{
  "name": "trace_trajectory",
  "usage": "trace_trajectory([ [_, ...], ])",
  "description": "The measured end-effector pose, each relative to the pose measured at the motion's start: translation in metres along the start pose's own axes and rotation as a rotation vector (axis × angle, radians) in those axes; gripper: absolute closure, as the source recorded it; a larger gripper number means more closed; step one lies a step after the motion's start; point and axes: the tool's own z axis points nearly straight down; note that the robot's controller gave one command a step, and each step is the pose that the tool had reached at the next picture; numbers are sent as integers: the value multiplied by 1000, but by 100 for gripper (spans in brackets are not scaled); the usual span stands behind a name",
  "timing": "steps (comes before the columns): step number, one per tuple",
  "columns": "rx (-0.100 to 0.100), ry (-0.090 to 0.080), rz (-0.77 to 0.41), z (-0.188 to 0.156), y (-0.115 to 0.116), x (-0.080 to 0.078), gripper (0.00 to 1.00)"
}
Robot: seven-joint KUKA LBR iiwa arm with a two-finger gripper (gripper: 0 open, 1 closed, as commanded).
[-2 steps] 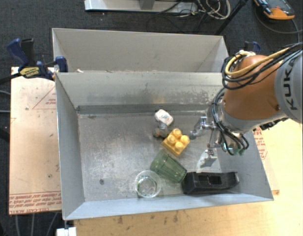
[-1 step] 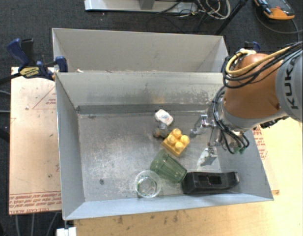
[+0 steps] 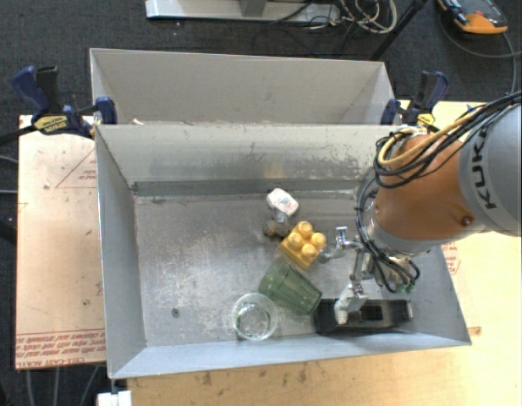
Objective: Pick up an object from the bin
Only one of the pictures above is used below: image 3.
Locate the grey metal bin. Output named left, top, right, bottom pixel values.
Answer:
left=90, top=47, right=473, bottom=381

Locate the black flat block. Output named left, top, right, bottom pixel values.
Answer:
left=312, top=297, right=415, bottom=335

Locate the brown cardboard board red print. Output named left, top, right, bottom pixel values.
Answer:
left=14, top=114, right=484, bottom=371

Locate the yellow toy building block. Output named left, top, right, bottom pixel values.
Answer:
left=277, top=221, right=328, bottom=271

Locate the green glass cup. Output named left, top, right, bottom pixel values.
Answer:
left=258, top=258, right=323, bottom=316

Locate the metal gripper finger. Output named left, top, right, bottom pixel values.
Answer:
left=333, top=283, right=371, bottom=326
left=318, top=225, right=365, bottom=265

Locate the clear glass bowl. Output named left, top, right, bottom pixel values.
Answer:
left=231, top=293, right=280, bottom=342

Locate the white and grey small bottle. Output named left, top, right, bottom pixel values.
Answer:
left=263, top=188, right=300, bottom=239

